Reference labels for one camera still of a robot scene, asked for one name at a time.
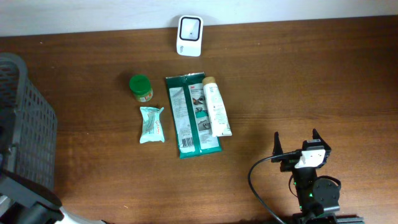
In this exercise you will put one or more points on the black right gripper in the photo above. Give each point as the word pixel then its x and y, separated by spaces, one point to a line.
pixel 288 163

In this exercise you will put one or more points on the white tube with tan cap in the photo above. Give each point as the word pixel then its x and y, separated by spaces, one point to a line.
pixel 216 110

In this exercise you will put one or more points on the dark green 3M package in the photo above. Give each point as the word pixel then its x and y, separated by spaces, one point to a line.
pixel 190 114

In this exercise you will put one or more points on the mint green wipes packet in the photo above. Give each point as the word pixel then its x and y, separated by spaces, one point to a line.
pixel 151 128

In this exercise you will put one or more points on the green lid jar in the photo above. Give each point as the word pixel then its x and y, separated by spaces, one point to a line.
pixel 141 88

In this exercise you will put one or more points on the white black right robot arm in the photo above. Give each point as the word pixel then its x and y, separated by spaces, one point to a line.
pixel 318 196

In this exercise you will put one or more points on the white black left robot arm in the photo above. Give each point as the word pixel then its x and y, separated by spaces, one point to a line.
pixel 32 203

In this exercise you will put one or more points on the white barcode scanner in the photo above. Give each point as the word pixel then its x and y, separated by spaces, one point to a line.
pixel 189 36

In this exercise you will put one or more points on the grey plastic mesh basket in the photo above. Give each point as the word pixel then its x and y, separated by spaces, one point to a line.
pixel 28 125

